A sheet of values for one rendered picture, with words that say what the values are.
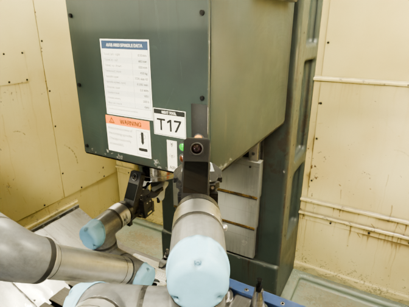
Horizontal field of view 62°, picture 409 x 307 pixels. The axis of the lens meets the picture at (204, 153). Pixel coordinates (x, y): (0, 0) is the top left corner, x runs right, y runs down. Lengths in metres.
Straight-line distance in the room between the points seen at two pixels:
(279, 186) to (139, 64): 0.91
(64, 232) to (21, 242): 1.51
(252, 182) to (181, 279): 1.17
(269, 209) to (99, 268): 0.95
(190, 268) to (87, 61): 0.74
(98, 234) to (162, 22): 0.59
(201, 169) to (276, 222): 1.12
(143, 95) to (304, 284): 1.59
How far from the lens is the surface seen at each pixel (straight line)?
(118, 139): 1.00
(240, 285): 1.12
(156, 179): 1.15
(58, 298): 1.67
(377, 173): 1.84
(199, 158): 0.56
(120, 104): 0.96
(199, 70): 0.80
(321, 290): 2.16
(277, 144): 1.50
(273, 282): 1.83
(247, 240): 1.72
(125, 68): 0.93
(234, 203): 1.64
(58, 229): 2.28
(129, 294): 0.51
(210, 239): 0.43
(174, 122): 0.86
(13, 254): 0.76
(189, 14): 0.81
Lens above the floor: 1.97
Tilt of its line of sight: 20 degrees down
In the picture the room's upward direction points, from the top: straight up
